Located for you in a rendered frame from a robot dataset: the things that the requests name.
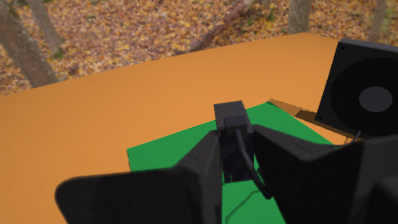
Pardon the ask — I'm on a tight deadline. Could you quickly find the green circuit board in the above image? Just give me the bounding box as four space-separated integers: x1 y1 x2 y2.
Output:
127 101 335 224

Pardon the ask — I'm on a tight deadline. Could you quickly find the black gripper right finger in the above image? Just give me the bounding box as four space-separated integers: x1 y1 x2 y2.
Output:
252 124 398 224

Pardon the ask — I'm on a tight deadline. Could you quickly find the black cooling fan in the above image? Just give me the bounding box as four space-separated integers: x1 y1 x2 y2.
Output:
314 38 398 140

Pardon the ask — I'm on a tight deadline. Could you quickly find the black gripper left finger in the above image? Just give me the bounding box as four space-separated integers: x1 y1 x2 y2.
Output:
54 130 223 224

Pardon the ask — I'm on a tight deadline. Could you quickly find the black fan cable with plug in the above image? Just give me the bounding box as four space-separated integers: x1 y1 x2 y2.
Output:
213 100 273 200

